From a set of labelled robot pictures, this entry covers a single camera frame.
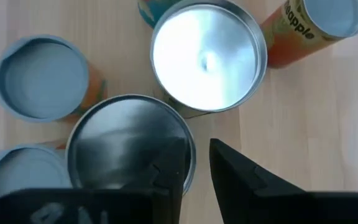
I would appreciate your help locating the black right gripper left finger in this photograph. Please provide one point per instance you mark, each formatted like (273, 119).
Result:
(172, 186)

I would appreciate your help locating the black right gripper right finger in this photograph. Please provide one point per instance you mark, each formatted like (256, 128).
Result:
(238, 186)

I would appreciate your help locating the tall carrots can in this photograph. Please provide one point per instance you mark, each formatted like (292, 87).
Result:
(120, 124)

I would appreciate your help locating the green oranges can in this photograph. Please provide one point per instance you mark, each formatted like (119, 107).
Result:
(207, 62)

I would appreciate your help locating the short fresh sliced carrots can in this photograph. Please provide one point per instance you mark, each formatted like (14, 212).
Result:
(20, 174)

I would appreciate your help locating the orange pineapple can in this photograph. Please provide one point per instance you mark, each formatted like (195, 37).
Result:
(291, 40)

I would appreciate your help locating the short mandarin oranges can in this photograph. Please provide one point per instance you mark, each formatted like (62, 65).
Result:
(42, 81)

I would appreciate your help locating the tomatoes can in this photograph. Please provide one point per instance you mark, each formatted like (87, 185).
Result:
(154, 12)

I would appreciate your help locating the wooden shelf with black frame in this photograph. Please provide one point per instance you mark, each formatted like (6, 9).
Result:
(120, 46)

